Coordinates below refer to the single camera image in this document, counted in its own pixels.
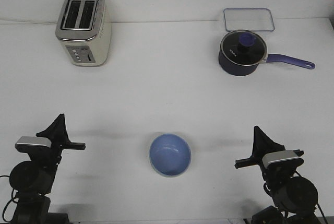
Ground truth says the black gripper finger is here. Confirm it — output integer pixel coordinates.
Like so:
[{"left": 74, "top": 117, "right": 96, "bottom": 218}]
[
  {"left": 258, "top": 129, "right": 285, "bottom": 154},
  {"left": 252, "top": 126, "right": 263, "bottom": 158},
  {"left": 63, "top": 117, "right": 70, "bottom": 143},
  {"left": 36, "top": 113, "right": 65, "bottom": 143}
]

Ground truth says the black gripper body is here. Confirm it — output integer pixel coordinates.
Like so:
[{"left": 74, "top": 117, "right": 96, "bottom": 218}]
[
  {"left": 28, "top": 142, "right": 86, "bottom": 166},
  {"left": 234, "top": 149, "right": 304, "bottom": 182}
]

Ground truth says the blue bowl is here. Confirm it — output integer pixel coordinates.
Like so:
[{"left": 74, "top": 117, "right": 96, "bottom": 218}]
[{"left": 149, "top": 133, "right": 192, "bottom": 171}]

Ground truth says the green bowl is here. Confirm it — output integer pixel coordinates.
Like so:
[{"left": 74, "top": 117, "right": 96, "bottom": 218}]
[{"left": 152, "top": 166, "right": 187, "bottom": 178}]

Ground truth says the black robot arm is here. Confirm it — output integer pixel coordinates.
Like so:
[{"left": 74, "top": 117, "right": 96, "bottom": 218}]
[
  {"left": 9, "top": 114, "right": 86, "bottom": 223},
  {"left": 234, "top": 126, "right": 320, "bottom": 223}
]

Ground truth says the glass pot lid blue knob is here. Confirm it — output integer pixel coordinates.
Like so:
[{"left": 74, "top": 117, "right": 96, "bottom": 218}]
[{"left": 221, "top": 30, "right": 267, "bottom": 66}]

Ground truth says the cream two-slot toaster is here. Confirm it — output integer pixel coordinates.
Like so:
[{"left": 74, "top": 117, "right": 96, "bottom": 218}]
[{"left": 55, "top": 0, "right": 112, "bottom": 67}]

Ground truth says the clear container lid blue rim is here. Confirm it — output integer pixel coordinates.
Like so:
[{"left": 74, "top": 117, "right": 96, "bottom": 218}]
[{"left": 223, "top": 8, "right": 275, "bottom": 32}]

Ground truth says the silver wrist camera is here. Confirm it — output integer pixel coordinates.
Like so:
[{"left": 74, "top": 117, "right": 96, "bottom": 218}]
[
  {"left": 15, "top": 136, "right": 52, "bottom": 154},
  {"left": 262, "top": 150, "right": 303, "bottom": 169}
]

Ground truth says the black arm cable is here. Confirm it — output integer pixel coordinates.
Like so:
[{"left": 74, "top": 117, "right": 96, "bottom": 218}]
[
  {"left": 262, "top": 170, "right": 328, "bottom": 224},
  {"left": 0, "top": 174, "right": 19, "bottom": 222}
]

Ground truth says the dark blue saucepan purple handle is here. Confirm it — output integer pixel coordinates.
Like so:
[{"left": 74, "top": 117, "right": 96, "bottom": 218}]
[{"left": 219, "top": 49, "right": 316, "bottom": 76}]

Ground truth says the white toaster power cord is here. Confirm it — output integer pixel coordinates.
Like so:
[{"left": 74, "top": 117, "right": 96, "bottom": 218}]
[{"left": 0, "top": 18, "right": 59, "bottom": 25}]

